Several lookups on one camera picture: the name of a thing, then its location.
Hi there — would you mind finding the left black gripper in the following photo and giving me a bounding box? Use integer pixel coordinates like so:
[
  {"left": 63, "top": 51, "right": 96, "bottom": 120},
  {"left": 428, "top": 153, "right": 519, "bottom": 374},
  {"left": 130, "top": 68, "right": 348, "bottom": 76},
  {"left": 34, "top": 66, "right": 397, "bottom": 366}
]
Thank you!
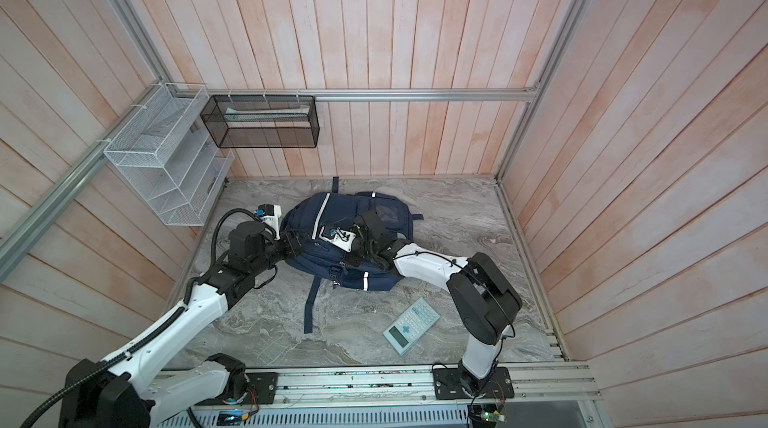
[{"left": 251, "top": 229, "right": 311, "bottom": 274}]

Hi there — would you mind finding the navy blue student backpack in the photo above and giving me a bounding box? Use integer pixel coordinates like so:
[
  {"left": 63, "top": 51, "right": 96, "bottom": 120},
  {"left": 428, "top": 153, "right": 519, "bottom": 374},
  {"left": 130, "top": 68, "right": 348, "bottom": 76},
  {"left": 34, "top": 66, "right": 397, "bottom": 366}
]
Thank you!
[{"left": 280, "top": 184, "right": 423, "bottom": 334}]

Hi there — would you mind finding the teal calculator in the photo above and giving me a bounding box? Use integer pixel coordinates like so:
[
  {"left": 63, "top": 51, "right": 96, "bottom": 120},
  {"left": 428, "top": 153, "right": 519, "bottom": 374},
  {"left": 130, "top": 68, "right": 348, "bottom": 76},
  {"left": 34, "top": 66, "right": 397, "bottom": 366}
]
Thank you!
[{"left": 383, "top": 298, "right": 440, "bottom": 356}]

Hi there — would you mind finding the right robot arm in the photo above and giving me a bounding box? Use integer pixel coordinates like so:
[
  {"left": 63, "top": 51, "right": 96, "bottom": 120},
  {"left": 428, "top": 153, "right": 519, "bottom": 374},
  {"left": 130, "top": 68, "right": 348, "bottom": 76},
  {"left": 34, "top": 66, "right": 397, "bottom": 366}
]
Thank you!
[{"left": 351, "top": 211, "right": 523, "bottom": 394}]

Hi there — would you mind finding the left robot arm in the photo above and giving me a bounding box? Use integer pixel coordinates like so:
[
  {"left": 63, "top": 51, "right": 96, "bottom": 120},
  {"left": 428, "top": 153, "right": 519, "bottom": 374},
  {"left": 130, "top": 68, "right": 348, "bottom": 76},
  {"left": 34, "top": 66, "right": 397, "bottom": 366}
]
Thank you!
[{"left": 59, "top": 220, "right": 301, "bottom": 427}]

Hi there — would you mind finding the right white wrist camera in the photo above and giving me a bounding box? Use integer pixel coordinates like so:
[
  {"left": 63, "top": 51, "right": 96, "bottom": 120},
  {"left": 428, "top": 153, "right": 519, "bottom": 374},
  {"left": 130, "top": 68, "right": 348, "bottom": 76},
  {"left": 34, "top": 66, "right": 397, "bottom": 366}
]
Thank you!
[{"left": 319, "top": 224, "right": 356, "bottom": 253}]

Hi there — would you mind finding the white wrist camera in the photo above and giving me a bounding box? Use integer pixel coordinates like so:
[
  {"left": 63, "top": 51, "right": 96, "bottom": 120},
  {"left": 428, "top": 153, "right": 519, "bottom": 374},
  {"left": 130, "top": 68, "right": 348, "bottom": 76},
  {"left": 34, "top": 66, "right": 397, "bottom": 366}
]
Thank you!
[
  {"left": 319, "top": 224, "right": 356, "bottom": 253},
  {"left": 256, "top": 204, "right": 282, "bottom": 240}
]

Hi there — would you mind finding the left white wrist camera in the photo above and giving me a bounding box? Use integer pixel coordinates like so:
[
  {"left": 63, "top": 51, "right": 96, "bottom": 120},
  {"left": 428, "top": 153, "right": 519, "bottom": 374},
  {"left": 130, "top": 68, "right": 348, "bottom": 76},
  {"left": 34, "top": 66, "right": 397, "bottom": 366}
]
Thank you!
[{"left": 256, "top": 204, "right": 282, "bottom": 240}]

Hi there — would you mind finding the black mesh wire basket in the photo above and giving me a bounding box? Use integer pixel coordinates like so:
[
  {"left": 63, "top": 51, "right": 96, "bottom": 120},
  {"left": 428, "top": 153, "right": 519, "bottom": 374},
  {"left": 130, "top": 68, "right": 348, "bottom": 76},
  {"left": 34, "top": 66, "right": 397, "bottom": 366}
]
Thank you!
[{"left": 200, "top": 95, "right": 320, "bottom": 149}]

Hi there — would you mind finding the aluminium mounting rail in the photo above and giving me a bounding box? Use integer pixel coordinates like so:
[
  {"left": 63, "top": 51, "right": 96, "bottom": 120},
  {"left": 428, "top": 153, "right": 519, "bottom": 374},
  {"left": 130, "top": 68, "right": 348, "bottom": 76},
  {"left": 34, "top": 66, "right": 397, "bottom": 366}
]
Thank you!
[{"left": 101, "top": 360, "right": 602, "bottom": 414}]

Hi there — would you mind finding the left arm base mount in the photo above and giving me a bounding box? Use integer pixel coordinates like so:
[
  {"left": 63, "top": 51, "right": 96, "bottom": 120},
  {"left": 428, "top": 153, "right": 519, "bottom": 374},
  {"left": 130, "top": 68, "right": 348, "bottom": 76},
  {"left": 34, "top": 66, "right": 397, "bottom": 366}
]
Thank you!
[{"left": 192, "top": 353, "right": 279, "bottom": 406}]

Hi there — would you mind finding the white wire shelf rack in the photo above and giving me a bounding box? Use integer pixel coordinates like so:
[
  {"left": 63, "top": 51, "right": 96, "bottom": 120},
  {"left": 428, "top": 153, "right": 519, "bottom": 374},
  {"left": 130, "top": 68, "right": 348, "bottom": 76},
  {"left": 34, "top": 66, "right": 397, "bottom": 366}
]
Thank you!
[{"left": 104, "top": 83, "right": 234, "bottom": 227}]

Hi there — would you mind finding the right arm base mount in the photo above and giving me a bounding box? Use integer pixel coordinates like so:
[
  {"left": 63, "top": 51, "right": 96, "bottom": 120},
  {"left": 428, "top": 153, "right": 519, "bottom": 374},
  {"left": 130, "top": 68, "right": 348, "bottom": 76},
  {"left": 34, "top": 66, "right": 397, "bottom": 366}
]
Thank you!
[{"left": 431, "top": 365, "right": 515, "bottom": 401}]

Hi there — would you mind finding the aluminium frame horizontal bar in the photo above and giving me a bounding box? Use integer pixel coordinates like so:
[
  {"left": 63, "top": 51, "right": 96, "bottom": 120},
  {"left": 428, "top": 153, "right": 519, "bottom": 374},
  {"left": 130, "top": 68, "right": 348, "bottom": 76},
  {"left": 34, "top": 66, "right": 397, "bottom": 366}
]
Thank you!
[{"left": 207, "top": 88, "right": 538, "bottom": 102}]

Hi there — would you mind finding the black corrugated cable hose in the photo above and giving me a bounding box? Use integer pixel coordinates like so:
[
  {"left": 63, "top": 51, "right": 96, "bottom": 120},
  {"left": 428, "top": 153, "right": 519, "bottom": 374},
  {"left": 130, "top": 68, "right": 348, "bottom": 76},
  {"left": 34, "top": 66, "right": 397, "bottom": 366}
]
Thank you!
[{"left": 17, "top": 208, "right": 262, "bottom": 428}]

